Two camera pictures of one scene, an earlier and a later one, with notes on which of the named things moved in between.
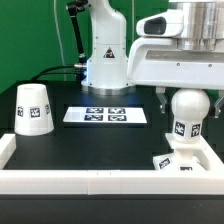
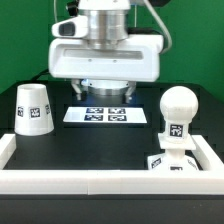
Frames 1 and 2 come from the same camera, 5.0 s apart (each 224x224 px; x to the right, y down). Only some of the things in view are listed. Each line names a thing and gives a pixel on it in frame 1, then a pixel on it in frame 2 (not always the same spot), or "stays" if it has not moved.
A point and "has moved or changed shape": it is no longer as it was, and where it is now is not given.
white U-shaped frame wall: x=210 y=179 stays
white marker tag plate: x=105 y=114 stays
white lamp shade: x=33 y=116 stays
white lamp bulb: x=189 y=107 has moved or changed shape
